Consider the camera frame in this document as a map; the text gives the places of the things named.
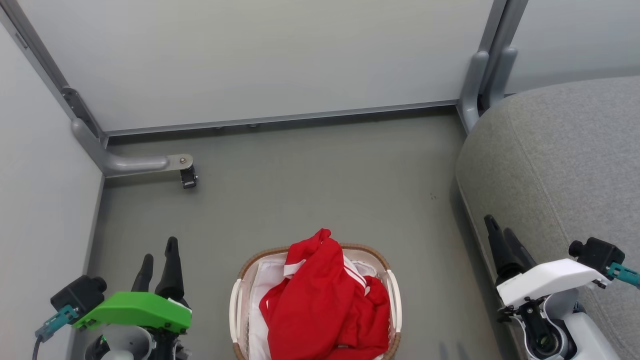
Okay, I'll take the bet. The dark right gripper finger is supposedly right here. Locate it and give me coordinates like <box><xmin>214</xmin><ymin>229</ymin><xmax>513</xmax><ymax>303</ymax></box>
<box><xmin>483</xmin><ymin>214</ymin><xmax>524</xmax><ymax>287</ymax></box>
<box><xmin>503</xmin><ymin>227</ymin><xmax>537</xmax><ymax>271</ymax></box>

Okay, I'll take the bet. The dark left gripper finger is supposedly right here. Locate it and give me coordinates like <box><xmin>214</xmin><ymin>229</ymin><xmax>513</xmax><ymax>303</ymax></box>
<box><xmin>130</xmin><ymin>253</ymin><xmax>155</xmax><ymax>293</ymax></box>
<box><xmin>154</xmin><ymin>236</ymin><xmax>189</xmax><ymax>304</ymax></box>

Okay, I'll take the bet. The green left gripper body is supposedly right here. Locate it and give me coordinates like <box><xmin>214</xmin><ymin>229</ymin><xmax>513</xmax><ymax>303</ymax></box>
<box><xmin>73</xmin><ymin>291</ymin><xmax>193</xmax><ymax>331</ymax></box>

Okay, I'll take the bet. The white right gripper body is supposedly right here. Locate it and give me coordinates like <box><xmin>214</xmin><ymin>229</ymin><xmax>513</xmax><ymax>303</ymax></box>
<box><xmin>496</xmin><ymin>258</ymin><xmax>612</xmax><ymax>308</ymax></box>

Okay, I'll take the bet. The red garment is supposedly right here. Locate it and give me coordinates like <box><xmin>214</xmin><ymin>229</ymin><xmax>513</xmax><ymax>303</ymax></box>
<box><xmin>258</xmin><ymin>228</ymin><xmax>392</xmax><ymax>360</ymax></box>

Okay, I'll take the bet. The grey fabric sofa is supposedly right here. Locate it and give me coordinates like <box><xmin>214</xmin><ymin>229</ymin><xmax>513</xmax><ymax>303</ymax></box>
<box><xmin>454</xmin><ymin>76</ymin><xmax>640</xmax><ymax>360</ymax></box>

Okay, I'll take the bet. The white basket liner cloth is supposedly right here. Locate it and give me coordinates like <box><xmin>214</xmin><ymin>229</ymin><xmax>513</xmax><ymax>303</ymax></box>
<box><xmin>248</xmin><ymin>252</ymin><xmax>384</xmax><ymax>360</ymax></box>

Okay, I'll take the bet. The grey partition foot bar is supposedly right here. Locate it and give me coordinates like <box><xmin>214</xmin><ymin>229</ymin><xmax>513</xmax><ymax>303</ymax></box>
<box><xmin>71</xmin><ymin>117</ymin><xmax>195</xmax><ymax>179</ymax></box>

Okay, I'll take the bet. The white brown-rimmed laundry basket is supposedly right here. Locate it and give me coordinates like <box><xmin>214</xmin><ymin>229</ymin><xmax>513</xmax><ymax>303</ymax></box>
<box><xmin>228</xmin><ymin>243</ymin><xmax>403</xmax><ymax>360</ymax></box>

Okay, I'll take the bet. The teal-plug right camera cable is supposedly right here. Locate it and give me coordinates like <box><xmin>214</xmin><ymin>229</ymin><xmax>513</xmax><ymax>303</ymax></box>
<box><xmin>607</xmin><ymin>262</ymin><xmax>640</xmax><ymax>290</ymax></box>

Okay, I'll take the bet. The teal-plug camera cable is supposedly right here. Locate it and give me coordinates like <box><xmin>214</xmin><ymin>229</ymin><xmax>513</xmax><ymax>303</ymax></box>
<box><xmin>32</xmin><ymin>304</ymin><xmax>81</xmax><ymax>360</ymax></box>
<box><xmin>607</xmin><ymin>262</ymin><xmax>640</xmax><ymax>290</ymax></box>

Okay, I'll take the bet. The teal-plug left camera cable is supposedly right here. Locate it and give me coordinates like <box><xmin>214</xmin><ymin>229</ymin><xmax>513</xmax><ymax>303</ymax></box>
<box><xmin>32</xmin><ymin>304</ymin><xmax>81</xmax><ymax>360</ymax></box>

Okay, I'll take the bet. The grey double partition post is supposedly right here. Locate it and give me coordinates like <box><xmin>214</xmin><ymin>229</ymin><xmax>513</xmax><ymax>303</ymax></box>
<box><xmin>458</xmin><ymin>0</ymin><xmax>530</xmax><ymax>134</ymax></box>

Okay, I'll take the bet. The grey partition bottom rail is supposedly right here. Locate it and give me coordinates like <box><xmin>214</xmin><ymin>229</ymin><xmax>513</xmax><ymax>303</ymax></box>
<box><xmin>104</xmin><ymin>99</ymin><xmax>459</xmax><ymax>137</ymax></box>

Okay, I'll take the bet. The grey slanted partition post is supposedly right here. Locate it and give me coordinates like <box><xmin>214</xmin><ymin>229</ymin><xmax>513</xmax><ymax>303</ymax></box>
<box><xmin>0</xmin><ymin>0</ymin><xmax>109</xmax><ymax>147</ymax></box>

